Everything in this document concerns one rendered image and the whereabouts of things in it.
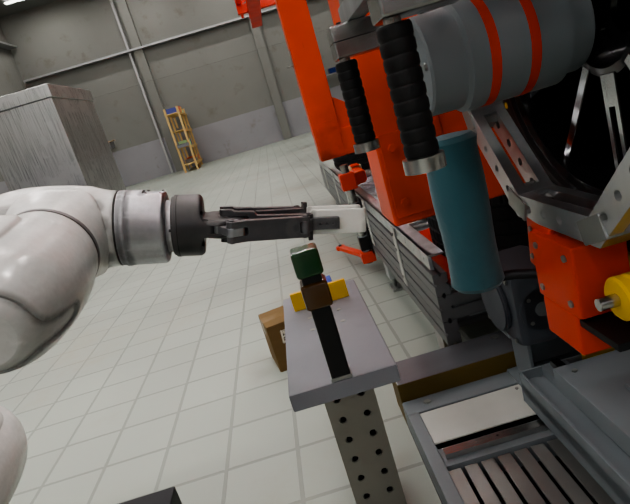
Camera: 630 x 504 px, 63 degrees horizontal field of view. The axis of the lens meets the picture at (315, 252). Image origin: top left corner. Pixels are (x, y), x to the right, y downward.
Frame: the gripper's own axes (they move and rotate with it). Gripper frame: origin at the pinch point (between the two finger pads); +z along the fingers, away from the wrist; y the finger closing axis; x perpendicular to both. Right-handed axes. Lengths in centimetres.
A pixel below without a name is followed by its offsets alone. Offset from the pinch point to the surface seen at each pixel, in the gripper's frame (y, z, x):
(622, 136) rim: 0.8, 39.8, -9.5
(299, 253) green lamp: 6.0, -4.1, 5.7
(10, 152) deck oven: 628, -278, 10
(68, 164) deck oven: 623, -212, 26
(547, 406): 22, 47, 44
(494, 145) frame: 20.9, 31.9, -8.0
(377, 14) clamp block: -12.3, 1.6, -21.6
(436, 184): 14.8, 19.2, -2.3
